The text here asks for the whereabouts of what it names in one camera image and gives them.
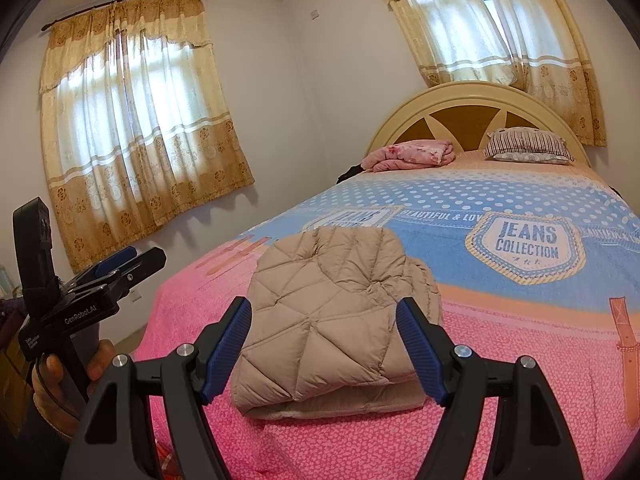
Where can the cream wooden headboard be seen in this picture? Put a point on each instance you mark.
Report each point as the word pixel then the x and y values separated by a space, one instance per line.
pixel 470 117

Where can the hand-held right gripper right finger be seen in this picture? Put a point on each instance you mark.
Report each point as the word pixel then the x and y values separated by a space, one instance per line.
pixel 422 350

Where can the purple cloth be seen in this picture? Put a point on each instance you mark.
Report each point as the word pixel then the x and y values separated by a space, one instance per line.
pixel 6 310

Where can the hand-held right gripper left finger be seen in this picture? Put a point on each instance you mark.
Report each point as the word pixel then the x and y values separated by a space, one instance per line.
pixel 227 350

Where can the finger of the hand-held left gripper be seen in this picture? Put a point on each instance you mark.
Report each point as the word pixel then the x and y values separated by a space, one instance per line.
pixel 117 259
pixel 147 262

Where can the beige quilted jacket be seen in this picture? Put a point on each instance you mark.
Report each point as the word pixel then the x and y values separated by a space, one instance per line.
pixel 325 320

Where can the person's left hand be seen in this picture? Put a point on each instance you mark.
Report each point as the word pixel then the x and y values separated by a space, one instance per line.
pixel 50 375

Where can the dark object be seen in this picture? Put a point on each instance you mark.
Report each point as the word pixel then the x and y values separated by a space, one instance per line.
pixel 622 192

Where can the wooden cabinet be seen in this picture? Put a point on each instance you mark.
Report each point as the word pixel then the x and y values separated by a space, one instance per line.
pixel 12 375

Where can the striped pillow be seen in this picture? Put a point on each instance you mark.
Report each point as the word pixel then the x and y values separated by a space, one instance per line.
pixel 525 141

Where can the blue and pink printed blanket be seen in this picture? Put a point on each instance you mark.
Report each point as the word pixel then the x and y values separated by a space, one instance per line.
pixel 500 360

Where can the white wall socket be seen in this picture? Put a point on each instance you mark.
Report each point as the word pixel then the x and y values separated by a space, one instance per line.
pixel 134 293

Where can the wide yellow lace curtain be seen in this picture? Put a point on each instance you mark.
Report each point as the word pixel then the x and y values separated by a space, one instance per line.
pixel 150 135

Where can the dark cloth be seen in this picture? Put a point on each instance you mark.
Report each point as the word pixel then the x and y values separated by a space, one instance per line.
pixel 350 172

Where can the pink floral folded blanket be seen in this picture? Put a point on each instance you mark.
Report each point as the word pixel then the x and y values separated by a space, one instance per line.
pixel 410 155

